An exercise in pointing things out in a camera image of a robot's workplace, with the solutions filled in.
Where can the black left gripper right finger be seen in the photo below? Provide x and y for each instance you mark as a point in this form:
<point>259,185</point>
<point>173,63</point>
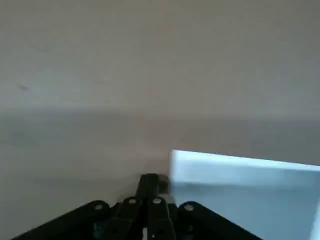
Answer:
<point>175,225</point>

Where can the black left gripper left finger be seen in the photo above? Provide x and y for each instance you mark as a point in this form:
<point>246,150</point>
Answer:
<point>100,222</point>

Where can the white A4 paper sheet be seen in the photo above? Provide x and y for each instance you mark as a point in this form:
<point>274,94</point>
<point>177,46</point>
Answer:
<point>245,195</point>

